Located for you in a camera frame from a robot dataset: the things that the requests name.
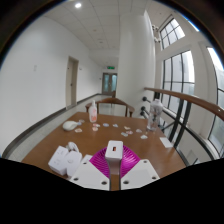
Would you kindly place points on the clear plastic water bottle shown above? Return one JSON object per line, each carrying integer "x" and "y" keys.
{"x": 154, "y": 115}

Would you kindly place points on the wooden handrail with black balusters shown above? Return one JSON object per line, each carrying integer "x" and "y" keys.
{"x": 193, "y": 100}

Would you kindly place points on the white flat power plug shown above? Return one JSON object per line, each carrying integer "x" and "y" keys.
{"x": 73, "y": 162}

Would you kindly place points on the small high window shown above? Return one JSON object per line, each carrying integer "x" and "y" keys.
{"x": 171, "y": 32}

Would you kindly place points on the small pink round sticker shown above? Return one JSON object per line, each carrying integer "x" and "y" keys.
{"x": 78, "y": 130}
{"x": 95, "y": 129}
{"x": 96, "y": 125}
{"x": 129, "y": 132}

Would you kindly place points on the green exit sign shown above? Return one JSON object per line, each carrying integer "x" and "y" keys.
{"x": 111, "y": 67}

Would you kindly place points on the white card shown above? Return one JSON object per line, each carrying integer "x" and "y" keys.
{"x": 166, "y": 142}

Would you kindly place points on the wooden chair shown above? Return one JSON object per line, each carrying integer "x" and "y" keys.
{"x": 111, "y": 100}

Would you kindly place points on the beige single door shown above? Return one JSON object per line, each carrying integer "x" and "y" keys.
{"x": 72, "y": 83}

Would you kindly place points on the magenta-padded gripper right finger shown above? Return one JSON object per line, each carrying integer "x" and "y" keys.
{"x": 138, "y": 173}

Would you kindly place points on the round ceiling light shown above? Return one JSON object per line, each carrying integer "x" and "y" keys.
{"x": 78, "y": 5}

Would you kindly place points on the white charger block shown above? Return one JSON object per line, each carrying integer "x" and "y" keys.
{"x": 114, "y": 153}

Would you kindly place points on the tall black-framed window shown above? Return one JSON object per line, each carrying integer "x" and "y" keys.
{"x": 178, "y": 78}

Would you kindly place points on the small pale round sticker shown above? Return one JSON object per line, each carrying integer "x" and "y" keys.
{"x": 127, "y": 127}
{"x": 81, "y": 121}
{"x": 124, "y": 134}
{"x": 106, "y": 125}
{"x": 138, "y": 130}
{"x": 115, "y": 125}
{"x": 143, "y": 136}

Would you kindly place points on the clear bottle with orange label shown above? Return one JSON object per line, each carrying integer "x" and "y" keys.
{"x": 93, "y": 113}

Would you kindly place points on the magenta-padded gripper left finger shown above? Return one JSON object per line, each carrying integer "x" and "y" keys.
{"x": 90, "y": 175}

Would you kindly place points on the glazed double door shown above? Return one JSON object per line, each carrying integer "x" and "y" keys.
{"x": 109, "y": 83}

